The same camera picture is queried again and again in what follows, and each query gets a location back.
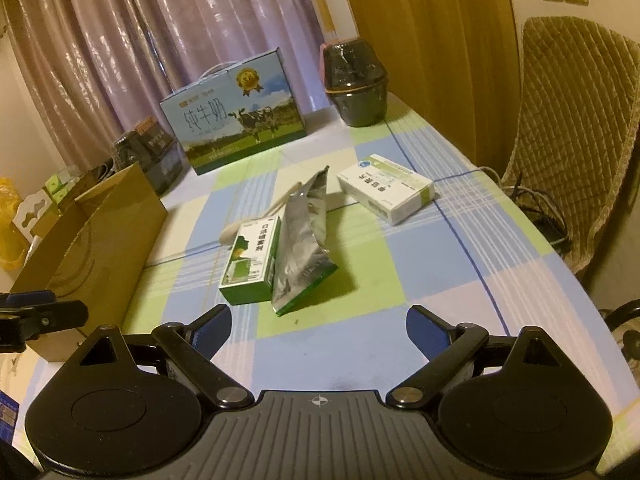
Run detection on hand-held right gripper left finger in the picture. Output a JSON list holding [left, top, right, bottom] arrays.
[[57, 304, 253, 409]]

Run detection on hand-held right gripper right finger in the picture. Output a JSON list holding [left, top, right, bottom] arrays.
[[385, 305, 583, 409]]

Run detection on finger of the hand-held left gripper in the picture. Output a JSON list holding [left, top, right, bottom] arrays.
[[0, 289, 57, 308], [0, 300, 89, 353]]

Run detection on green white medicine box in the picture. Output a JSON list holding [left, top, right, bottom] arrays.
[[219, 215, 282, 307]]

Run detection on white plastic spoon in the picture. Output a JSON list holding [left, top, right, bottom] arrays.
[[221, 180, 306, 248]]

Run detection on silver foil bag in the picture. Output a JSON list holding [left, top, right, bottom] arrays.
[[270, 165, 338, 317]]

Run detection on desktop with checked tablecloth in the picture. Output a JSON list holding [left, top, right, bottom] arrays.
[[15, 92, 640, 431]]

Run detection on yellow plastic bag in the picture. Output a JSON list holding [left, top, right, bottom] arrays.
[[0, 177, 31, 271]]

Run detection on white carved chair back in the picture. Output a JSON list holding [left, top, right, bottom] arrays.
[[12, 195, 63, 241]]

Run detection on printed brown cardboard box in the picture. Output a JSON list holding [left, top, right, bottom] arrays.
[[55, 172, 101, 233]]

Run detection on blue printed box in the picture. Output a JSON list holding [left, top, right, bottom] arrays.
[[0, 390, 21, 436]]

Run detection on green tissue pack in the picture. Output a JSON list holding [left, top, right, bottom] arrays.
[[45, 172, 83, 196]]

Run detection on black fan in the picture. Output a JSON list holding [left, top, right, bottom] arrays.
[[600, 299, 640, 361]]

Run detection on dark box with orange label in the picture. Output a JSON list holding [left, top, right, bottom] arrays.
[[134, 116, 171, 158]]

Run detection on milk carton gift box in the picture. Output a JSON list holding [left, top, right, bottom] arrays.
[[160, 47, 307, 176]]

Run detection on chair with quilted cover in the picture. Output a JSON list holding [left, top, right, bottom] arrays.
[[500, 16, 640, 276]]

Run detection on purple curtain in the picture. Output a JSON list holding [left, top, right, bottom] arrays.
[[0, 0, 331, 176]]

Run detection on wooden door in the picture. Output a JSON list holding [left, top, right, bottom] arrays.
[[334, 0, 521, 171]]

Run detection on black power cables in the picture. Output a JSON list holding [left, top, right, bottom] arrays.
[[482, 165, 571, 256]]

